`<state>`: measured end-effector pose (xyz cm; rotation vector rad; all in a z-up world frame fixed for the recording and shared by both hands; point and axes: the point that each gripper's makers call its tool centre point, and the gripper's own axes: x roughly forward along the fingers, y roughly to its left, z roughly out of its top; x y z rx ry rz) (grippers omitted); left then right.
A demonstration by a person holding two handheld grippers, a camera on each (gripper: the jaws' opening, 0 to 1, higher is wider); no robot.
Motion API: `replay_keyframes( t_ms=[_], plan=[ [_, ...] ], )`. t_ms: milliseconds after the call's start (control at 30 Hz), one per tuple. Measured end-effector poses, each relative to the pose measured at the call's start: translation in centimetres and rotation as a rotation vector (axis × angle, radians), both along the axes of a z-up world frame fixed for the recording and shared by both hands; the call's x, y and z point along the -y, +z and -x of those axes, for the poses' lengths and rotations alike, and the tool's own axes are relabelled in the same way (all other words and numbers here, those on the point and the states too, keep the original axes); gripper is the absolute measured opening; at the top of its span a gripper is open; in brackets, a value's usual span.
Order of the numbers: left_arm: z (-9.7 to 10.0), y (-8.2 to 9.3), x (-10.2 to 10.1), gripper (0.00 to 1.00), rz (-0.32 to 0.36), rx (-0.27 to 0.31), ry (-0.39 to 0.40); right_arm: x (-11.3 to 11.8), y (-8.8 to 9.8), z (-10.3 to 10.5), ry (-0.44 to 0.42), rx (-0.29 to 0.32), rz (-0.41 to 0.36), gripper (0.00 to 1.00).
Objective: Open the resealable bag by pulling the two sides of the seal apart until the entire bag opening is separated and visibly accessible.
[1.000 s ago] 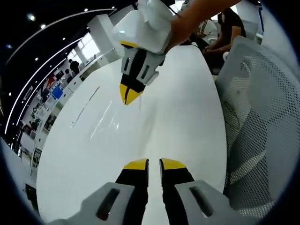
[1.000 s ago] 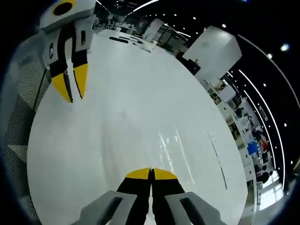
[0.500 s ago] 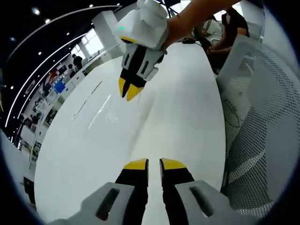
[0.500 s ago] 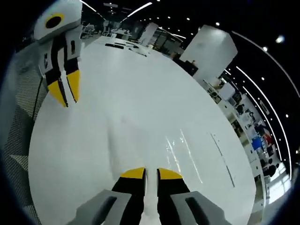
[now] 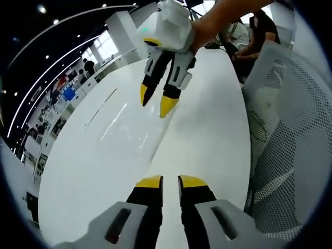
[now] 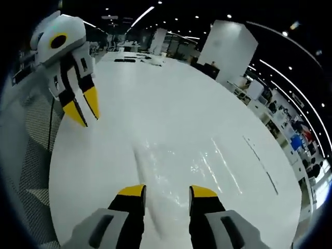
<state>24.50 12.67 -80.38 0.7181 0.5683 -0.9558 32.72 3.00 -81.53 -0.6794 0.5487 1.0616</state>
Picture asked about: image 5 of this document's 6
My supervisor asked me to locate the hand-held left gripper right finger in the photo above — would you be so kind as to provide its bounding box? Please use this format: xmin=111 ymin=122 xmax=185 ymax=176
xmin=177 ymin=174 xmax=268 ymax=249

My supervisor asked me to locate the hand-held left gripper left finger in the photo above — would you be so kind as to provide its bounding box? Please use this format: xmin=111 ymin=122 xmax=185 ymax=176
xmin=53 ymin=175 xmax=164 ymax=249

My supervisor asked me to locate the clear resealable bag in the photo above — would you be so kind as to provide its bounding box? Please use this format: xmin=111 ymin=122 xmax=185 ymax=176
xmin=82 ymin=87 xmax=182 ymax=182

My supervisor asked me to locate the white square pillar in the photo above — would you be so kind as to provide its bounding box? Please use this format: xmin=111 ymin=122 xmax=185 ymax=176
xmin=105 ymin=11 xmax=146 ymax=70

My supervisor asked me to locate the long white counter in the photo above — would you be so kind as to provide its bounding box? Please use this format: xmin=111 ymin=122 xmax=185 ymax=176
xmin=74 ymin=49 xmax=141 ymax=104

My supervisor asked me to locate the short curved ceiling light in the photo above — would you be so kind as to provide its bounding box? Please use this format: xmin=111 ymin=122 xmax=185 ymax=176
xmin=29 ymin=57 xmax=81 ymax=103

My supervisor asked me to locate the white shelf unit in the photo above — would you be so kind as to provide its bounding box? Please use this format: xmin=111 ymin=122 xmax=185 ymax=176
xmin=15 ymin=134 xmax=49 ymax=182

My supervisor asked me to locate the grey mesh office chair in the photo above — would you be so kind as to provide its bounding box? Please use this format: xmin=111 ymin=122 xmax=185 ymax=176
xmin=241 ymin=41 xmax=332 ymax=234

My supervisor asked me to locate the long curved ceiling light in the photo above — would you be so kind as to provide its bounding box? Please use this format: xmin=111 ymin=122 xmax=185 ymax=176
xmin=7 ymin=35 xmax=101 ymax=138

